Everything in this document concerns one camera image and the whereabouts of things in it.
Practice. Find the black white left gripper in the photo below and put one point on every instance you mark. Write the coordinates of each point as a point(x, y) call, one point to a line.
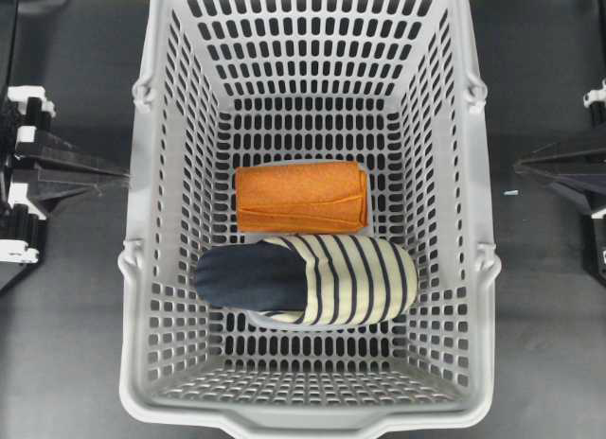
point(39, 171)

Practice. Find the folded orange cloth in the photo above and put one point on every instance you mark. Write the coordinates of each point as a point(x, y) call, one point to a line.
point(302, 198)

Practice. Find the striped cream navy slipper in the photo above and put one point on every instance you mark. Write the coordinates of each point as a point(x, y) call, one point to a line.
point(311, 280)

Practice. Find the grey plastic shopping basket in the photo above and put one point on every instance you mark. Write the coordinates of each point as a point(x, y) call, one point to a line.
point(393, 85)

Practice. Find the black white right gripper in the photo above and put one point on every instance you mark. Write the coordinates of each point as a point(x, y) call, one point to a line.
point(575, 169)

